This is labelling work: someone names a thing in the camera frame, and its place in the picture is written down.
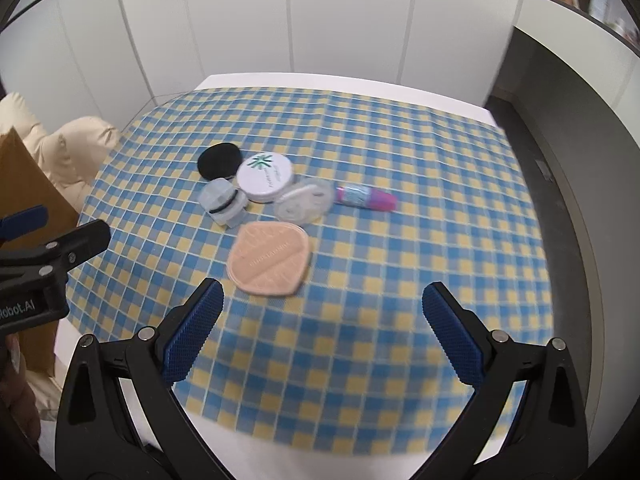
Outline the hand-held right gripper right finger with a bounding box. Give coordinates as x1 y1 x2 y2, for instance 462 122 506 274
420 281 591 480

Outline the black round puff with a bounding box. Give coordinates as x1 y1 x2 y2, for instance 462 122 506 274
197 143 242 182

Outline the white wardrobe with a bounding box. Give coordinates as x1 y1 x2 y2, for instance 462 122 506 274
0 0 531 126

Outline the clear round case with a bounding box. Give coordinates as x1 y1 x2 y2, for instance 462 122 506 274
273 177 335 226

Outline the person's left hand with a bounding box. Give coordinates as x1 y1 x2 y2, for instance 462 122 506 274
0 335 41 441

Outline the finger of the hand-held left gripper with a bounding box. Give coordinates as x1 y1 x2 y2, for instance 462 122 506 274
0 219 112 285
0 205 48 241

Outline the peach powder puff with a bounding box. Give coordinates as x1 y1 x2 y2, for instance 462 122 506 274
226 222 311 297

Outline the white round compact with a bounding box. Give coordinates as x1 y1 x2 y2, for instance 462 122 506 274
236 152 296 204

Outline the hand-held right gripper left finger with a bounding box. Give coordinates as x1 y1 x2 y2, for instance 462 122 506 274
55 277 236 480

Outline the small clear jar black band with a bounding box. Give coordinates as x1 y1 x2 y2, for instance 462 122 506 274
198 178 249 231

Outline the cream padded armchair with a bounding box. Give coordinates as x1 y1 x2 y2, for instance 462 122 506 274
0 91 122 426

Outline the large cardboard box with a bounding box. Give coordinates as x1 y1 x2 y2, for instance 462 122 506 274
0 127 81 373

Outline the blue yellow checkered tablecloth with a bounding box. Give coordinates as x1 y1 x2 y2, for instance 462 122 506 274
65 86 557 453

